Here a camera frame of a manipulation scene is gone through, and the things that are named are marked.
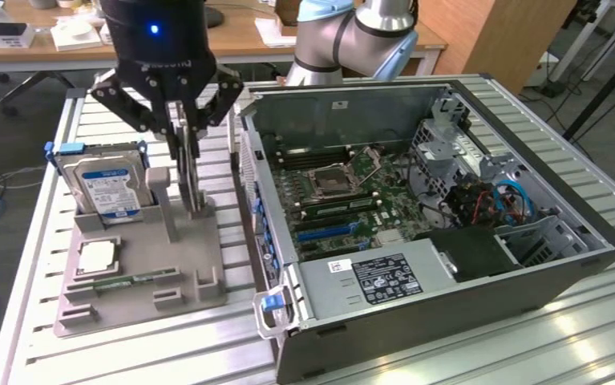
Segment grey expansion card retainer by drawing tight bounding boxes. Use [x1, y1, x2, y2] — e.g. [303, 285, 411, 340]
[230, 91, 258, 156]

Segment black stand leg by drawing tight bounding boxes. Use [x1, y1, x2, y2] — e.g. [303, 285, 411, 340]
[562, 35, 615, 140]

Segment silver CPU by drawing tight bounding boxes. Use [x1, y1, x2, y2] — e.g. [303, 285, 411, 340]
[78, 241, 116, 274]

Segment blue data wire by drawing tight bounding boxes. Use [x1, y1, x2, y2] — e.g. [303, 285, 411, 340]
[491, 178, 537, 229]

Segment green motherboard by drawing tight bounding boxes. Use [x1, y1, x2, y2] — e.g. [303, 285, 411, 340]
[273, 142, 437, 261]

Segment black open PC case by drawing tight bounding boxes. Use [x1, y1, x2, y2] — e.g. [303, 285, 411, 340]
[225, 78, 615, 384]

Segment RAM slot white latches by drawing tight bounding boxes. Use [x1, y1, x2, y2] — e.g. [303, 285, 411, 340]
[278, 152, 355, 166]
[274, 143, 353, 156]

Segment cardboard box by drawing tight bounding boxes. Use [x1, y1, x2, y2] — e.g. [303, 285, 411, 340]
[274, 0, 301, 28]

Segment silver perforated drive cage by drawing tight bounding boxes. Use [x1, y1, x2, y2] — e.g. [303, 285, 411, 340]
[411, 86, 505, 228]

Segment black chair base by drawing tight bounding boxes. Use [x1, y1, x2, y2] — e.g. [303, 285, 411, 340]
[0, 71, 82, 118]

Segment red wire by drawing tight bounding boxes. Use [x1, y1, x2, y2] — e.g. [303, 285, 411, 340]
[473, 191, 494, 225]

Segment CPU socket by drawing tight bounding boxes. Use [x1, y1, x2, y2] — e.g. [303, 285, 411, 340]
[306, 164, 370, 201]

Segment long black expansion slot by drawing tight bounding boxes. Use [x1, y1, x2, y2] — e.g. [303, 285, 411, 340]
[291, 216, 355, 234]

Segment white box round lid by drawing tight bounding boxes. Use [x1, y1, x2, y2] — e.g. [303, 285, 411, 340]
[50, 19, 104, 52]

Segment white paper stack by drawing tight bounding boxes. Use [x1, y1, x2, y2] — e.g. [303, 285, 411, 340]
[255, 18, 299, 48]

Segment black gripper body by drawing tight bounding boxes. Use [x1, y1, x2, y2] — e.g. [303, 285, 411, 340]
[96, 0, 219, 106]

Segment wooden cabinet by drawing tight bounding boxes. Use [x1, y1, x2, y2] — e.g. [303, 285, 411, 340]
[433, 0, 580, 97]

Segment wooden desk white frame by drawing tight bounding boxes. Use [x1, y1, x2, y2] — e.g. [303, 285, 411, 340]
[0, 0, 159, 87]
[209, 0, 447, 87]

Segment silver socket cover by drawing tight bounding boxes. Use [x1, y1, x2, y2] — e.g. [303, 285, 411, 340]
[347, 142, 391, 196]

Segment grey power supply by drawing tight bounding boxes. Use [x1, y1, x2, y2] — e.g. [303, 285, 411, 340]
[294, 239, 462, 321]

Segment black power connector bundle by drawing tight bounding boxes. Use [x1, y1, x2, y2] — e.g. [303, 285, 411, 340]
[443, 180, 495, 229]

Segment black expansion slot blue latch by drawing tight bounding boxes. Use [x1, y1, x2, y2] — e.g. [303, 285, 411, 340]
[306, 239, 371, 258]

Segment hard disk blue caddy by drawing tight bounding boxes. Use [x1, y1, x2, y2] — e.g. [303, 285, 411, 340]
[43, 138, 158, 225]

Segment black power adapter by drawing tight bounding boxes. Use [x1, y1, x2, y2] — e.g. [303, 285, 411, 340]
[541, 79, 569, 99]

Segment green RAM stick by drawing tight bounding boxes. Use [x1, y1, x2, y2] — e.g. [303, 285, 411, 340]
[67, 269, 173, 290]
[302, 199, 377, 217]

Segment silver disk bay bracket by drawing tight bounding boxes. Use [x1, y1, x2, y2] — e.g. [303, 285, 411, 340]
[494, 214, 596, 269]

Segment silver chipset heat sink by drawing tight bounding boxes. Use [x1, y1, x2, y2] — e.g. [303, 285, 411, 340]
[375, 230, 411, 247]

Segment grey parts rack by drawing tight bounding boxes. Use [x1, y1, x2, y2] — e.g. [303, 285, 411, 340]
[52, 166, 230, 340]

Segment grey floor cable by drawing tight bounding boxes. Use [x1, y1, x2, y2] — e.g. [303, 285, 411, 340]
[0, 166, 46, 190]

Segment white box black top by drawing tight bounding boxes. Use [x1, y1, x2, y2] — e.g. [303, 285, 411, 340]
[0, 22, 35, 50]

